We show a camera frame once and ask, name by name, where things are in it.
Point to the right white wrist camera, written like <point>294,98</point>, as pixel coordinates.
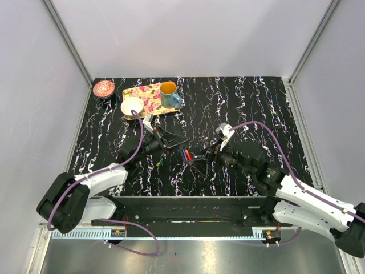
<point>225,132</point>

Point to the blue mug orange inside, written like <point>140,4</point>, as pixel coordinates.
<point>168,95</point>

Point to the black remote control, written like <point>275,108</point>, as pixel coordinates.
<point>192,155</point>

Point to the white small bowl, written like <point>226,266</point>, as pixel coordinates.
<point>132,104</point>

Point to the green orange battery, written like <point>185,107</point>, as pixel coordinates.
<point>159,163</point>

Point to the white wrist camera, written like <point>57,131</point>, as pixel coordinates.
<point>225,132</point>
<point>147,122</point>

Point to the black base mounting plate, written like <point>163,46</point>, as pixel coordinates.
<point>188,217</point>

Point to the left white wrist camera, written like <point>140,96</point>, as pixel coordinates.
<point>147,122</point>

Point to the red patterned bowl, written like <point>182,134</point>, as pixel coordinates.
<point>103,88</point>

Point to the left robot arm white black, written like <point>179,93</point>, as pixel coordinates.
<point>71,199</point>

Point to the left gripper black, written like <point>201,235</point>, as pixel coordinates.
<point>173,141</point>

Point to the floral yellow tray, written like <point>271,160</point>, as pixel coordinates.
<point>152,99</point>

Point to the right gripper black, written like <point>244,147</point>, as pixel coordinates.
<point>202,164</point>

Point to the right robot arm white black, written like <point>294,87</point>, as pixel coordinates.
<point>289,200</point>

